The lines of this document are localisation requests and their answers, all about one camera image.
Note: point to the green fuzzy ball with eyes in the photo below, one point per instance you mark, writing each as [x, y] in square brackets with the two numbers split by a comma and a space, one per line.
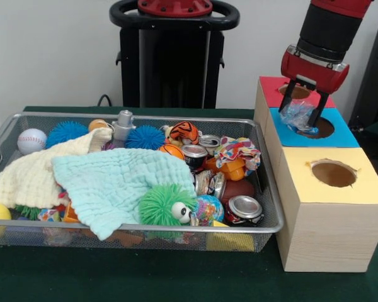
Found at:
[157, 204]

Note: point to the crushed can with silver end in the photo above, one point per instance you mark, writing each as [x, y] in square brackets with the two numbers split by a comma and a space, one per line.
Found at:
[245, 207]

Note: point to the orange tiger plush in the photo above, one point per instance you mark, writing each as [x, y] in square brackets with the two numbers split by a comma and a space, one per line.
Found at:
[184, 131]

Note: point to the black panel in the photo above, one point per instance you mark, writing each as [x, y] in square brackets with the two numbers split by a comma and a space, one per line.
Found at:
[376, 78]

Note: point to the colourful patterned cloth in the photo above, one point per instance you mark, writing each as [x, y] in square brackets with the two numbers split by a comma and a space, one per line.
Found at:
[237, 151]

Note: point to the wooden box with three holes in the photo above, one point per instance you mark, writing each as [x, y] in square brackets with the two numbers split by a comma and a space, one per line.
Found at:
[330, 232]

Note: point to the white baseball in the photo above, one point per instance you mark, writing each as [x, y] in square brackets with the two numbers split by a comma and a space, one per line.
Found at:
[32, 141]

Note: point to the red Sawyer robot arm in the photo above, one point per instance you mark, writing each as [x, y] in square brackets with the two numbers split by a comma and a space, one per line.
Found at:
[330, 28]

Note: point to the mint green cloth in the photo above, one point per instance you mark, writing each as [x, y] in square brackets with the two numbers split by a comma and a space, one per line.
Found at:
[113, 182]

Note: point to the crushed clear plastic bottle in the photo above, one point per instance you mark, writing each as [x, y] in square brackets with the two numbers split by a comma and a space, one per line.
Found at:
[297, 114]

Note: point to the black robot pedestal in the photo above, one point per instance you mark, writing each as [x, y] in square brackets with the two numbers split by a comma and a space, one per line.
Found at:
[173, 69]

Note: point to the cream cloth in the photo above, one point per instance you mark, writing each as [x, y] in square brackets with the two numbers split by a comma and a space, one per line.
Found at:
[25, 179]

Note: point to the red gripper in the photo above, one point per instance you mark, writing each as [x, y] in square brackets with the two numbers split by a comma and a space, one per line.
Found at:
[315, 74]

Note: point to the blue spiky ball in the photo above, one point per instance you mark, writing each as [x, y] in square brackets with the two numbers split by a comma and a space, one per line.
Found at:
[145, 137]
[66, 133]

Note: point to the shallow mesh bin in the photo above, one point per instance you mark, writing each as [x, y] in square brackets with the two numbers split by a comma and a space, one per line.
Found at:
[267, 188]

